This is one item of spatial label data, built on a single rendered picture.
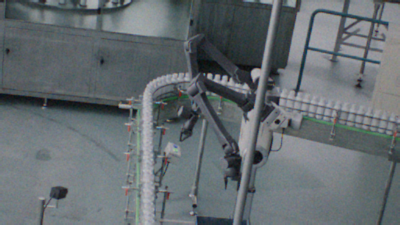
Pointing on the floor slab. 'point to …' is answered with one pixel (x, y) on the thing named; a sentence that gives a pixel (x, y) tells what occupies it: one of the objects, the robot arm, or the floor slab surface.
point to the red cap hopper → (351, 34)
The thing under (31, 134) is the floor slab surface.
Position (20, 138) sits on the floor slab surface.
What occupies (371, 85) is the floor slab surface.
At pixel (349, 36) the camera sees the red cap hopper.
